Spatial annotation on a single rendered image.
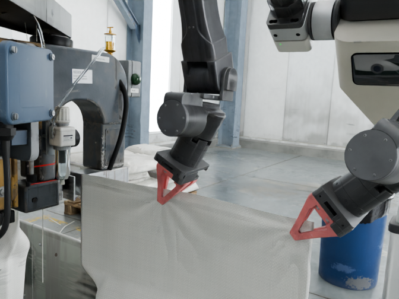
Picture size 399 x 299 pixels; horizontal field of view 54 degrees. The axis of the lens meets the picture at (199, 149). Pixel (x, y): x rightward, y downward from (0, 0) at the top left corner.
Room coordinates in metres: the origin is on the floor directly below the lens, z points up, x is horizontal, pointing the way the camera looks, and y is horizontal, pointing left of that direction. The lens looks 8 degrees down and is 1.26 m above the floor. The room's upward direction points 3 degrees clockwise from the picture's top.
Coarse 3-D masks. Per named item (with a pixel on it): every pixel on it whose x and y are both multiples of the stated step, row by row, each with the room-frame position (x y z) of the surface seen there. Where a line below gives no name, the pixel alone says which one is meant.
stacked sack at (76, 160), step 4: (124, 152) 4.01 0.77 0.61; (128, 152) 4.04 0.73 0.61; (132, 152) 4.08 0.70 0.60; (72, 156) 3.78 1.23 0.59; (76, 156) 3.76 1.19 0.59; (80, 156) 3.74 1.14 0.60; (72, 160) 3.74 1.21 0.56; (76, 160) 3.72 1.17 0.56; (80, 160) 3.69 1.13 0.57; (72, 164) 3.74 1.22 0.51; (76, 164) 3.66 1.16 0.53; (80, 164) 3.63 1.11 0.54
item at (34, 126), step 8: (16, 128) 0.55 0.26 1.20; (24, 128) 0.54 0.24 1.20; (32, 128) 0.54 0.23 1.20; (16, 136) 0.52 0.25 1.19; (24, 136) 0.53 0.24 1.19; (32, 136) 0.54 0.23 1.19; (0, 144) 0.57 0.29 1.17; (16, 144) 0.52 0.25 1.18; (24, 144) 0.53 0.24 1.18; (32, 144) 0.54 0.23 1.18; (0, 152) 0.57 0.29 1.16; (16, 152) 0.55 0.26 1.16; (24, 152) 0.54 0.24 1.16; (32, 152) 0.54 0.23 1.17; (24, 160) 0.54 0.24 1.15; (32, 160) 0.54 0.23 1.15
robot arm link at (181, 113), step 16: (224, 80) 0.65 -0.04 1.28; (176, 96) 0.60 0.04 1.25; (192, 96) 0.61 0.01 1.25; (208, 96) 0.64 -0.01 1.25; (224, 96) 0.65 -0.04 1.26; (160, 112) 0.61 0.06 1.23; (176, 112) 0.59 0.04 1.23; (192, 112) 0.60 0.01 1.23; (160, 128) 0.61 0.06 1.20; (176, 128) 0.59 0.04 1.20; (192, 128) 0.60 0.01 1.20
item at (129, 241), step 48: (96, 192) 0.80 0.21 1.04; (144, 192) 0.73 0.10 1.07; (96, 240) 0.80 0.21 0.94; (144, 240) 0.73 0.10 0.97; (192, 240) 0.68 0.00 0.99; (240, 240) 0.62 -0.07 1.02; (288, 240) 0.57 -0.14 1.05; (144, 288) 0.73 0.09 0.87; (192, 288) 0.68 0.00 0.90; (240, 288) 0.61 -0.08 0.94; (288, 288) 0.56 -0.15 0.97
